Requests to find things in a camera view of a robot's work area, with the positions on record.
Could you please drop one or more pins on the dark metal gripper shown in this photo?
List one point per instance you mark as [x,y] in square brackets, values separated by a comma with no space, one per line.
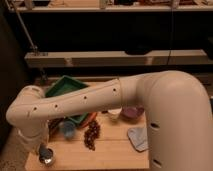
[53,125]

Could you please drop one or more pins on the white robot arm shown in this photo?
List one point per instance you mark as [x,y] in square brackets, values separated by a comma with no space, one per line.
[178,114]

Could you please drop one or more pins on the light blue cup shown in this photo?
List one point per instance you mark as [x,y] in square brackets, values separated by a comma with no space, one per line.
[67,128]

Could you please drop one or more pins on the metal cup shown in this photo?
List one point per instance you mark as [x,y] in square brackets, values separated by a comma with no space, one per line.
[47,160]

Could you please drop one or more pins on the white cup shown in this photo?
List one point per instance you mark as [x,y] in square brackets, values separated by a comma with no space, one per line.
[113,114]

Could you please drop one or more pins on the orange plate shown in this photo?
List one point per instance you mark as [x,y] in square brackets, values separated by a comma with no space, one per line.
[88,119]

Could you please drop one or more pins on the bunch of dark grapes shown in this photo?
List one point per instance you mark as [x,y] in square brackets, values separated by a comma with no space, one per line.
[91,134]

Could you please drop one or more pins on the green plastic tray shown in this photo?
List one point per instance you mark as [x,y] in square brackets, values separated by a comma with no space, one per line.
[64,85]

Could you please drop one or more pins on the purple bowl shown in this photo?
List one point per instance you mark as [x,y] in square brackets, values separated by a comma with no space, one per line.
[132,112]

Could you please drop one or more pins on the metal diagonal rod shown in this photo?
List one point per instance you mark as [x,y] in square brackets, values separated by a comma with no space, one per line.
[32,46]

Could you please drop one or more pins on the grey folded cloth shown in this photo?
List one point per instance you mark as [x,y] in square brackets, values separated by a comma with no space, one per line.
[138,138]

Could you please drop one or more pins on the upper wooden shelf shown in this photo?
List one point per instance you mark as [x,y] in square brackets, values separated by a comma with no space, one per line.
[108,6]

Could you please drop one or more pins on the white wall shelf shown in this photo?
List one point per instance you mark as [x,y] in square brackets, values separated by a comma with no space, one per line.
[116,58]

